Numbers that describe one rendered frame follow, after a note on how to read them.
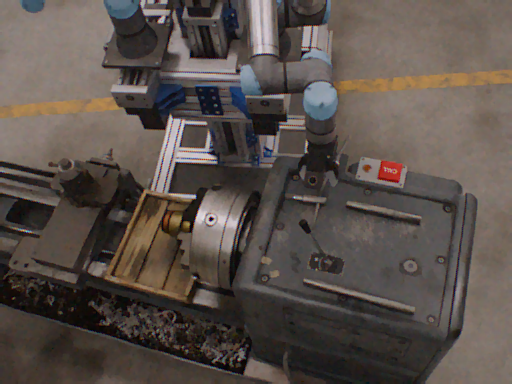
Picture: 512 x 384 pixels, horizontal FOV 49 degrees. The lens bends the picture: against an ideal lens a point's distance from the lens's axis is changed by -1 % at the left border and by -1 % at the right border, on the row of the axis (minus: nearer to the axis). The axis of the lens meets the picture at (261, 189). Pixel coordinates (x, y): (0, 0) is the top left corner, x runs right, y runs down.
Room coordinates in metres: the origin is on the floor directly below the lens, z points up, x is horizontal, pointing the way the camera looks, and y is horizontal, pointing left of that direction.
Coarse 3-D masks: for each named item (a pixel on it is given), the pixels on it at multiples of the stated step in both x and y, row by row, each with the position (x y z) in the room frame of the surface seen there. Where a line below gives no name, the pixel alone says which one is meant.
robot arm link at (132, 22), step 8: (104, 0) 1.57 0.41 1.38; (112, 0) 1.56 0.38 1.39; (120, 0) 1.56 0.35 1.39; (128, 0) 1.55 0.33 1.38; (136, 0) 1.57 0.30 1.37; (112, 8) 1.54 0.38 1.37; (120, 8) 1.53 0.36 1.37; (128, 8) 1.54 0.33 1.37; (136, 8) 1.55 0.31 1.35; (112, 16) 1.54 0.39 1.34; (120, 16) 1.53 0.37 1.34; (128, 16) 1.53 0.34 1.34; (136, 16) 1.54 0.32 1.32; (144, 16) 1.59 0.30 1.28; (120, 24) 1.53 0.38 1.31; (128, 24) 1.53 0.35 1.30; (136, 24) 1.54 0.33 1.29; (144, 24) 1.56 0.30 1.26; (120, 32) 1.54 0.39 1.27; (128, 32) 1.53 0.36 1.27
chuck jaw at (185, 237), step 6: (180, 234) 0.80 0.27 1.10; (186, 234) 0.80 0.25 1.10; (180, 240) 0.78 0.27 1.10; (186, 240) 0.78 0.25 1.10; (180, 246) 0.76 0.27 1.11; (186, 246) 0.76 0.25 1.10; (186, 252) 0.74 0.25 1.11; (186, 258) 0.72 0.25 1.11; (186, 264) 0.70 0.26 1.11; (198, 276) 0.66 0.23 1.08
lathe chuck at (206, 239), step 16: (208, 192) 0.86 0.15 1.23; (224, 192) 0.85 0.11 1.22; (208, 208) 0.80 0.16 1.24; (224, 208) 0.79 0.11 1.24; (208, 224) 0.75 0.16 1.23; (224, 224) 0.74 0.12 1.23; (192, 240) 0.72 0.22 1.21; (208, 240) 0.71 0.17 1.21; (192, 256) 0.69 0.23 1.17; (208, 256) 0.68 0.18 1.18; (192, 272) 0.67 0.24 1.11; (208, 272) 0.65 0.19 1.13
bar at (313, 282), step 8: (304, 280) 0.52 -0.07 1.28; (312, 280) 0.52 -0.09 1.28; (320, 280) 0.51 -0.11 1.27; (320, 288) 0.49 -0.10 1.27; (328, 288) 0.49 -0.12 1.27; (336, 288) 0.48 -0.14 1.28; (344, 288) 0.48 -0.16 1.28; (352, 296) 0.46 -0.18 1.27; (360, 296) 0.45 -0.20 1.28; (368, 296) 0.45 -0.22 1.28; (376, 296) 0.45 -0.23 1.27; (376, 304) 0.43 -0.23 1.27; (384, 304) 0.42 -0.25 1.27; (392, 304) 0.42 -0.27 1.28; (400, 304) 0.42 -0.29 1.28; (408, 312) 0.39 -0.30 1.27
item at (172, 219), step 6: (168, 210) 0.89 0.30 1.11; (168, 216) 0.86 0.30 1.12; (174, 216) 0.86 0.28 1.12; (180, 216) 0.85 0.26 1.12; (162, 222) 0.85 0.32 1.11; (168, 222) 0.85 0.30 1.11; (174, 222) 0.84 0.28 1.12; (180, 222) 0.83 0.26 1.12; (186, 222) 0.83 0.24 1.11; (192, 222) 0.86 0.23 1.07; (162, 228) 0.84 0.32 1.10; (168, 228) 0.83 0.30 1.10; (174, 228) 0.82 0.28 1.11; (180, 228) 0.82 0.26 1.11; (186, 228) 0.82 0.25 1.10; (192, 228) 0.84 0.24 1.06; (174, 234) 0.81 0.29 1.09
